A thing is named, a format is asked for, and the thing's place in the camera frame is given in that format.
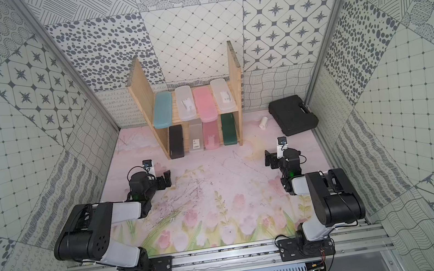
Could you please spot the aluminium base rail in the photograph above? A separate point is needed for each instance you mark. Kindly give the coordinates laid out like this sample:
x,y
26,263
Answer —
x,y
274,255

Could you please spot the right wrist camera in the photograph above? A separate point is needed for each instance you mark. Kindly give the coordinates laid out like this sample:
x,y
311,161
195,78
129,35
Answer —
x,y
282,145

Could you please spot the clear pencil case right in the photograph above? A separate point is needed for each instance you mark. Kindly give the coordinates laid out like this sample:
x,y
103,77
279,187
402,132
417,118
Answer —
x,y
223,96

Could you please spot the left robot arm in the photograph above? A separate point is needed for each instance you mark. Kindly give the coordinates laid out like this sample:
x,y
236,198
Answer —
x,y
86,235

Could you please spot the teal pencil case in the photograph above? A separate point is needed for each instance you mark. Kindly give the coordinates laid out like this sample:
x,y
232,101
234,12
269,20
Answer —
x,y
162,117

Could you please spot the clear rounded pencil case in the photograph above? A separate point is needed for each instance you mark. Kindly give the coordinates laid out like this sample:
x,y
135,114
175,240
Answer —
x,y
185,103

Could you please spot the black plastic tool case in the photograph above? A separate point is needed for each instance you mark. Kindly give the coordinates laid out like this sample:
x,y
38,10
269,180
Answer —
x,y
292,115

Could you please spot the black rectangular pencil case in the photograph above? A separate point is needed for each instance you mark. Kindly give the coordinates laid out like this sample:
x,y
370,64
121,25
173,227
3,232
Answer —
x,y
176,142

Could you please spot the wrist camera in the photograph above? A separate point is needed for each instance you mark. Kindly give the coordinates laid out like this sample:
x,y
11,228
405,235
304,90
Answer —
x,y
149,169
282,145

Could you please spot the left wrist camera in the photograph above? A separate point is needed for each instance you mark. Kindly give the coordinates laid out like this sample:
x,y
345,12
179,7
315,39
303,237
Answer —
x,y
149,169

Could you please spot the dark green pencil case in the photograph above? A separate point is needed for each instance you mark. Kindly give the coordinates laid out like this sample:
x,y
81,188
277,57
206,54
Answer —
x,y
229,132

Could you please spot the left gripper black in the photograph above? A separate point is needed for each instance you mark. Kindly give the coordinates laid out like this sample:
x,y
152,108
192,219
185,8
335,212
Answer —
x,y
163,180

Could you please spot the frosted rectangular pencil case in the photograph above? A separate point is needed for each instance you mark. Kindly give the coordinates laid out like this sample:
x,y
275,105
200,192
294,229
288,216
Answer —
x,y
196,140

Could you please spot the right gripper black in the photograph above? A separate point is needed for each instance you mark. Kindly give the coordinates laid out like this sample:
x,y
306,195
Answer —
x,y
273,157

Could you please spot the pink pencil case lower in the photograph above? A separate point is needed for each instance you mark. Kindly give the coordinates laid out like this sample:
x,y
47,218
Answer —
x,y
211,135

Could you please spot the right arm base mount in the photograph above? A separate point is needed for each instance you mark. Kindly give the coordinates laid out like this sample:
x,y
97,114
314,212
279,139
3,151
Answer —
x,y
305,247

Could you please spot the pink rounded pencil case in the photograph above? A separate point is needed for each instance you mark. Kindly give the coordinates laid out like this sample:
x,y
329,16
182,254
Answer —
x,y
205,104

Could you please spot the wooden two-tier shelf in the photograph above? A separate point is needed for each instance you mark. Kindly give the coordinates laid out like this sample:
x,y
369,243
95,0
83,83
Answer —
x,y
140,90

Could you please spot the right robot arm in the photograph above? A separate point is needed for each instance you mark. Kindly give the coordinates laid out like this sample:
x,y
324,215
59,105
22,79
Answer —
x,y
335,201

